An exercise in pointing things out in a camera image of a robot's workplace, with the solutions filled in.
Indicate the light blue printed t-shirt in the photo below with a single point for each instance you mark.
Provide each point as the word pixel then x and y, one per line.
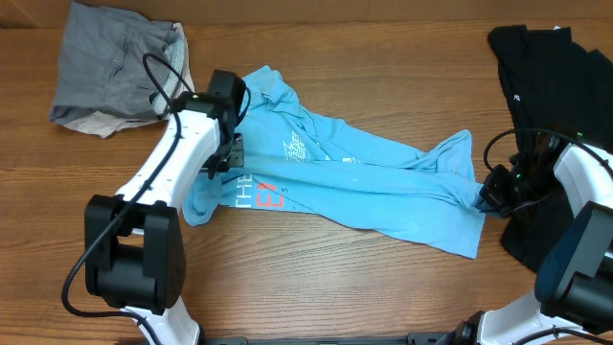
pixel 298 161

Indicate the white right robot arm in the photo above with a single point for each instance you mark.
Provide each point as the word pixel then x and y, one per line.
pixel 572 292

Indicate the grey folded garment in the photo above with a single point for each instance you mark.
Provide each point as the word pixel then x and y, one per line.
pixel 100 64

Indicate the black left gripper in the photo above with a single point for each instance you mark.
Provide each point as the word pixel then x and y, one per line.
pixel 236 156

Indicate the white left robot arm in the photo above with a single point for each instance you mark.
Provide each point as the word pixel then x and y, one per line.
pixel 137 262

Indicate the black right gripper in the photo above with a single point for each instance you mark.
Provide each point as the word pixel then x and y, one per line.
pixel 491 194

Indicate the black garment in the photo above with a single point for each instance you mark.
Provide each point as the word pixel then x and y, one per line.
pixel 549 82

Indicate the beige folded garment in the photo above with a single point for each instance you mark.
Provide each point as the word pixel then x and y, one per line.
pixel 104 125

